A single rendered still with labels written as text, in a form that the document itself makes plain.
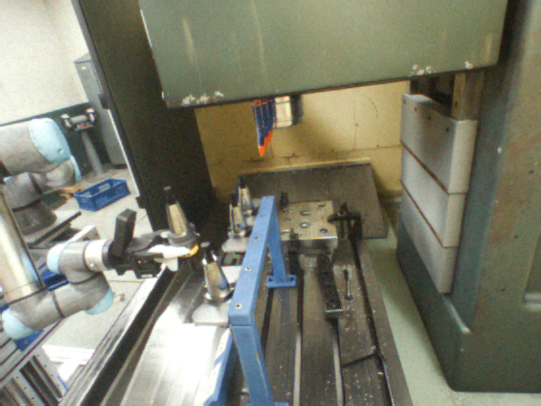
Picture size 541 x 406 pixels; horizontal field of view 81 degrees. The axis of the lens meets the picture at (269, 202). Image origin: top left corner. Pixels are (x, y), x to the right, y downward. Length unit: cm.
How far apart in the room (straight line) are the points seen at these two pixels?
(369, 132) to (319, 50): 147
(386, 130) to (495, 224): 136
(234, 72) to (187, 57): 10
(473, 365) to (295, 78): 93
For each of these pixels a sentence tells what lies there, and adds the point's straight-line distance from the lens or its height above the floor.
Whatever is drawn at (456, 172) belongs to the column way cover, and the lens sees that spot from 89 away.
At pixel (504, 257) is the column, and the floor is 112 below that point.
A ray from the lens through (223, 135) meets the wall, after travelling 214.
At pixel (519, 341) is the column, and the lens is 113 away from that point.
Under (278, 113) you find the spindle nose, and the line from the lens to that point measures 94.
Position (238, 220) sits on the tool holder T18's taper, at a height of 126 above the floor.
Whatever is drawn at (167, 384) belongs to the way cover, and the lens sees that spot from 118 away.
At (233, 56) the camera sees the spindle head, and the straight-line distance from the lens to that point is 69.
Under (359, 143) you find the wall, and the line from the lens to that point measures 211.
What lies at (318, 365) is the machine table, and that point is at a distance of 90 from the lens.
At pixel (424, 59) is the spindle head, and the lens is 70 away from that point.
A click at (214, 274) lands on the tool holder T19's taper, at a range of 61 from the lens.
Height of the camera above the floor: 163
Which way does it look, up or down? 26 degrees down
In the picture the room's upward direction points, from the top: 9 degrees counter-clockwise
